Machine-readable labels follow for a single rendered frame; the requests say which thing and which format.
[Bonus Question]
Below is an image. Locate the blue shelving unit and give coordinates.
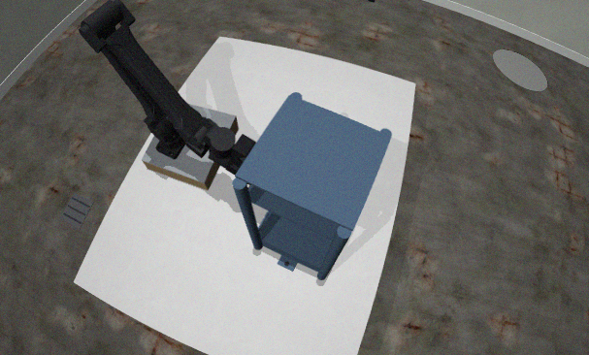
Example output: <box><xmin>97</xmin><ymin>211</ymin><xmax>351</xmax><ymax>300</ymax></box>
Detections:
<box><xmin>232</xmin><ymin>92</ymin><xmax>392</xmax><ymax>280</ymax></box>

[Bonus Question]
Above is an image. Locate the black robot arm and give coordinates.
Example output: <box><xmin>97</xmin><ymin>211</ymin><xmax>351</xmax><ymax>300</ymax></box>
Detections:
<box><xmin>79</xmin><ymin>0</ymin><xmax>256</xmax><ymax>175</ymax></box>

